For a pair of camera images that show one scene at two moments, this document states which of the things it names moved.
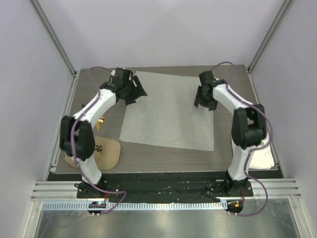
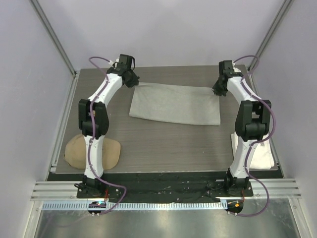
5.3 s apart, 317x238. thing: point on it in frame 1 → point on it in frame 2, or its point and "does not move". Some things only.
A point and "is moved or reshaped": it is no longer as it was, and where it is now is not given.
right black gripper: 211,105 → 217,91
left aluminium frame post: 38,9 does not move
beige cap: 107,154 does not move
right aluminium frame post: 284,9 does not move
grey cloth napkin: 167,116 is moved or reshaped
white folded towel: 263,157 does not move
